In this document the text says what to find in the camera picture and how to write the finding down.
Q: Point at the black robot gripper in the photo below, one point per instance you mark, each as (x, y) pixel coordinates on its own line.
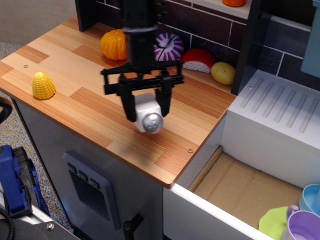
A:
(142, 71)

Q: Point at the white salt shaker silver cap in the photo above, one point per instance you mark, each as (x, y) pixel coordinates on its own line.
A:
(148, 114)

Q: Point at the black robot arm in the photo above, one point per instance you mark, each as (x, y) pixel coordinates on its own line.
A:
(139, 13)

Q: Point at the purple white toy onion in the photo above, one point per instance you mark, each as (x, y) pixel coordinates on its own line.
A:
(168, 47)

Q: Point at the orange toy pumpkin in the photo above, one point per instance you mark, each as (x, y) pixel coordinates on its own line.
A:
(113, 45)

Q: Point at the yellow toy potato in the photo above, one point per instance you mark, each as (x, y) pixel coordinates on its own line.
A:
(223, 73)

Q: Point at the yellow toy corn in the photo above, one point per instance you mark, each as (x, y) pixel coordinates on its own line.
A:
(42, 86)

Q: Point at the orange toy on shelf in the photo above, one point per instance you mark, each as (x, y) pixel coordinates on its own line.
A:
(234, 3)

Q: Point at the grey toy oven door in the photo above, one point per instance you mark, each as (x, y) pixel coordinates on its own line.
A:
(94, 192)

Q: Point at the wooden upper shelf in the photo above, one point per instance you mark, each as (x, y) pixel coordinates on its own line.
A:
(236, 11)

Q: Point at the white toy sink unit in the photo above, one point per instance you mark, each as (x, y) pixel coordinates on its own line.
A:
(260, 156)

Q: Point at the blue black clamp tool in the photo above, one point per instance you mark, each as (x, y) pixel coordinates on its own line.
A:
(20, 183)

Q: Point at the light blue toy appliance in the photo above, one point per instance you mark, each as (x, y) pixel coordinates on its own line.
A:
(311, 60)

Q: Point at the green toy plate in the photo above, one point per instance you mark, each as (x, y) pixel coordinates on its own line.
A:
(274, 222)

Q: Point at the light blue toy cup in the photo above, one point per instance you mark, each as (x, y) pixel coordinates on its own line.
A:
(310, 199)

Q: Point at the purple toy cup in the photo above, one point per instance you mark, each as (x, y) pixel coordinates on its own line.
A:
(301, 225)

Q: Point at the black oven door handle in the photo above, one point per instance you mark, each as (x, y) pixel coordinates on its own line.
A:
(130, 226)

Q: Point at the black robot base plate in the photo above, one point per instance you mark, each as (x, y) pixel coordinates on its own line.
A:
(24, 230)

